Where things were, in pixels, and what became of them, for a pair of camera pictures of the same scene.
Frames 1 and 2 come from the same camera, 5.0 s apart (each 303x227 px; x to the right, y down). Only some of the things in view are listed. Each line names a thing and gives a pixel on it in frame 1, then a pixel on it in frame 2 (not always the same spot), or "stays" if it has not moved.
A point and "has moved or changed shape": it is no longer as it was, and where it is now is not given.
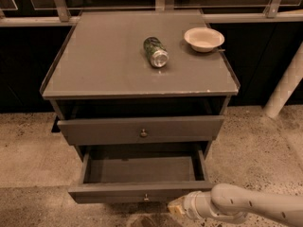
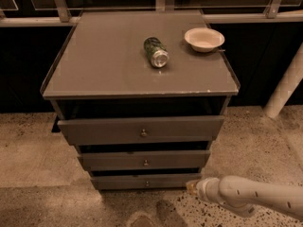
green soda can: (155, 52) stays
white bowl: (204, 39) stays
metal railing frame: (221, 5) stays
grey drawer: (141, 177) has moved or changed shape
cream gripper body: (191, 204) → (204, 189)
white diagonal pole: (287, 85) stays
